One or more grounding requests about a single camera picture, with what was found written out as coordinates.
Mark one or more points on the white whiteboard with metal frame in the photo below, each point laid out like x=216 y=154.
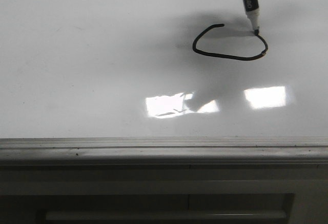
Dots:
x=117 y=82

